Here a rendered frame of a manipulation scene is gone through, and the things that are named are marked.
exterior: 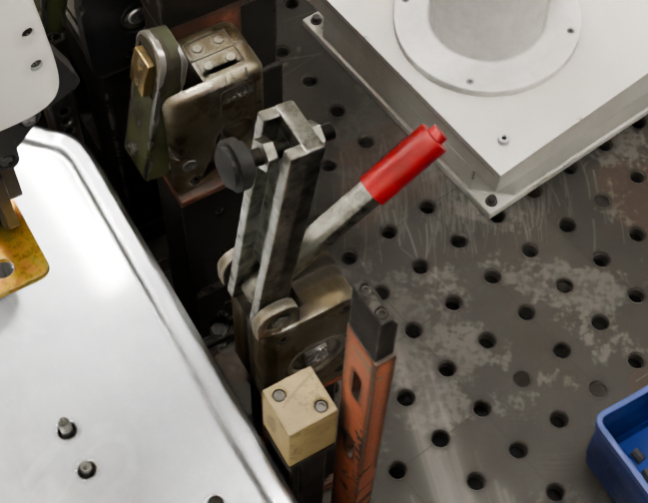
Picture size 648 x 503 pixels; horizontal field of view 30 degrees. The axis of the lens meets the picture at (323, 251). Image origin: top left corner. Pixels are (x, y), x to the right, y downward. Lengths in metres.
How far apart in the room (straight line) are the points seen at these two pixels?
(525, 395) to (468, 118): 0.27
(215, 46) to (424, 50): 0.41
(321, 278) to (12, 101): 0.33
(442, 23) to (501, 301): 0.28
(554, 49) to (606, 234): 0.19
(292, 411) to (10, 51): 0.33
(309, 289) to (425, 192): 0.48
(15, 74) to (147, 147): 0.40
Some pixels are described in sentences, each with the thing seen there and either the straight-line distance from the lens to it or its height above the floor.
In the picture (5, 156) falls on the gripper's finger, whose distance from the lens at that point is 0.52.
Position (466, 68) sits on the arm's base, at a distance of 1.21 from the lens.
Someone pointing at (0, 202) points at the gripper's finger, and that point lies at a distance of 0.54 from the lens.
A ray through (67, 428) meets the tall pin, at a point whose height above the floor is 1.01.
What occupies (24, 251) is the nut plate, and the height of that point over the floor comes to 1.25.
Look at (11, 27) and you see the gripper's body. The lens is 0.46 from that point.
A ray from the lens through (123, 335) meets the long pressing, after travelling 0.81.
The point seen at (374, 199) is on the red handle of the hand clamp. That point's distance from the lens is 0.72.
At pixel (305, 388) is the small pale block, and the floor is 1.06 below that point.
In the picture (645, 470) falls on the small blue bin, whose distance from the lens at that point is 1.12.
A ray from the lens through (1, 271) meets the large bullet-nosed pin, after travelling 0.82.
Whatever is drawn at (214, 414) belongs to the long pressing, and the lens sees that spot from 0.78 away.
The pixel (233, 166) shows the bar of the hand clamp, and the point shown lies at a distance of 0.61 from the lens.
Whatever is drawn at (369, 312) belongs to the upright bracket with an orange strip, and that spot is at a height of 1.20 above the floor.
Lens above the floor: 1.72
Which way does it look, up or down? 59 degrees down
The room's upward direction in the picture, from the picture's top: 3 degrees clockwise
